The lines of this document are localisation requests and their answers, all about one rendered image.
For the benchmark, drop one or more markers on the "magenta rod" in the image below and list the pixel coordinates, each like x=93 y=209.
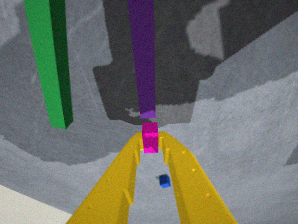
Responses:
x=150 y=137

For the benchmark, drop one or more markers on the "small blue cube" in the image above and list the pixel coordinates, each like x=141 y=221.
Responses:
x=164 y=181

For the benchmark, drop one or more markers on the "green rod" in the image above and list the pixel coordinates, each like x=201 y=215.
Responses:
x=47 y=26

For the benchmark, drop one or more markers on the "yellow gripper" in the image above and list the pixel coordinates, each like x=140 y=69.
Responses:
x=197 y=200

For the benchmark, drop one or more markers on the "purple rod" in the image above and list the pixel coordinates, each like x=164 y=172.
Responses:
x=141 y=14

